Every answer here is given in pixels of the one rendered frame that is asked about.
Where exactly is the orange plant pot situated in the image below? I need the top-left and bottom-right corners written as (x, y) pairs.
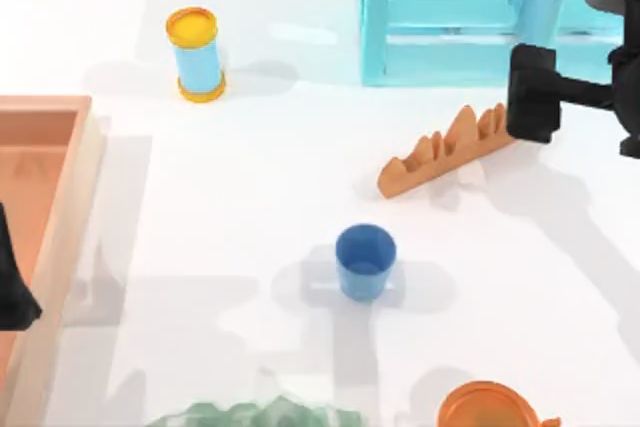
top-left (435, 379), bottom-right (563, 427)

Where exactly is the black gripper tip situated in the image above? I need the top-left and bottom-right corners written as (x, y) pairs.
top-left (0, 202), bottom-right (43, 333)

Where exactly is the shallow salmon-coloured box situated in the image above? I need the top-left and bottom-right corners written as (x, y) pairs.
top-left (0, 94), bottom-right (108, 427)

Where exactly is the brown bread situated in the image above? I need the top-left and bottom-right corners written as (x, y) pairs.
top-left (377, 102), bottom-right (521, 203)

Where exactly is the light blue rack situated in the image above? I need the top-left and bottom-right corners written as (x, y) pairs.
top-left (358, 0), bottom-right (640, 89)

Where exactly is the blue cup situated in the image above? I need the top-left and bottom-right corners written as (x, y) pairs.
top-left (334, 222), bottom-right (399, 304)

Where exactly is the yellow and blue can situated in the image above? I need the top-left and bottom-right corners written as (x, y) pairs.
top-left (165, 6), bottom-right (228, 104)

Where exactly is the green leafy plant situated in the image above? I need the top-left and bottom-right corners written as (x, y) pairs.
top-left (143, 394), bottom-right (367, 427)

